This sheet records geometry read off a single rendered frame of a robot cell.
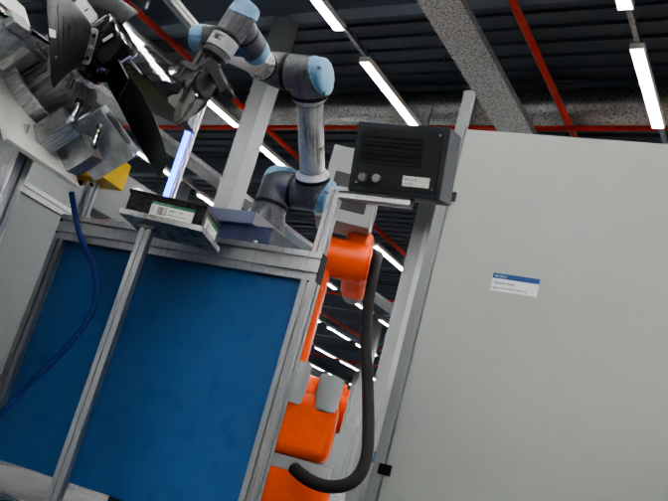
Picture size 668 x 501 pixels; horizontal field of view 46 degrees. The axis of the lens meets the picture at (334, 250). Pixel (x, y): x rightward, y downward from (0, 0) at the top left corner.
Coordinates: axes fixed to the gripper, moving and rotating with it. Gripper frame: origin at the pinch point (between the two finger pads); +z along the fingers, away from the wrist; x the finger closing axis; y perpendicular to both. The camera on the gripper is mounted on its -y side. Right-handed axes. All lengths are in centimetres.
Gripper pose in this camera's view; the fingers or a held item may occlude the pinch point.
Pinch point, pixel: (179, 119)
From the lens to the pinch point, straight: 202.8
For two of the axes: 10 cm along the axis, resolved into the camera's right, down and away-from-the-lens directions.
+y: -7.8, -4.0, 4.7
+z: -5.2, 8.4, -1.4
